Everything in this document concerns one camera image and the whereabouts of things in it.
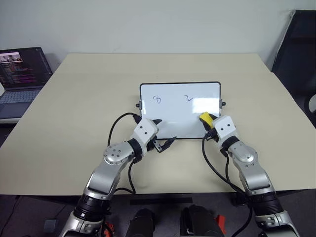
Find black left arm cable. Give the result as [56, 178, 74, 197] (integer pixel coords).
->
[108, 112, 143, 195]

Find black upright board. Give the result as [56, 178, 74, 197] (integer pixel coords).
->
[271, 9, 316, 119]

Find yellow whiteboard eraser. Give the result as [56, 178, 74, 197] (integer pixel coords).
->
[199, 112, 215, 129]

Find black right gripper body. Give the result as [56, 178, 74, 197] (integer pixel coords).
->
[204, 129, 220, 144]

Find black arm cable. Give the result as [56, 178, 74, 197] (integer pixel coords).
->
[201, 134, 255, 237]
[108, 112, 143, 195]

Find small black-framed whiteboard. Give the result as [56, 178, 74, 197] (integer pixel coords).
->
[135, 81, 227, 140]

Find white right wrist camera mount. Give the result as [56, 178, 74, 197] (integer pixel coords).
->
[212, 115, 237, 144]

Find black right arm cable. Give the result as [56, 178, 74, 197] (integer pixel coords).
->
[201, 134, 255, 237]

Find black strip under table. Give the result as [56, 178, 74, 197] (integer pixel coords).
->
[129, 197, 193, 206]

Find dark rounded shape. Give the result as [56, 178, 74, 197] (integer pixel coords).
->
[181, 204, 223, 237]
[128, 208, 161, 237]

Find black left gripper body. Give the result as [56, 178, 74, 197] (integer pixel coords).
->
[145, 133, 161, 152]

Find red plastic part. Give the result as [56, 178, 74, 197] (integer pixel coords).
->
[104, 220, 115, 237]
[215, 214, 227, 227]

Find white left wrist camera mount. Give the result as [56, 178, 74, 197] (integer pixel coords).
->
[130, 118, 159, 147]

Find open grey laptop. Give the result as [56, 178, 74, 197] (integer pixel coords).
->
[0, 46, 54, 119]

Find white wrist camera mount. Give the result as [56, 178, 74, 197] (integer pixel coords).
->
[130, 118, 159, 147]
[212, 115, 237, 144]

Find white chair part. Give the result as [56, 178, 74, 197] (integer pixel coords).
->
[307, 93, 316, 115]

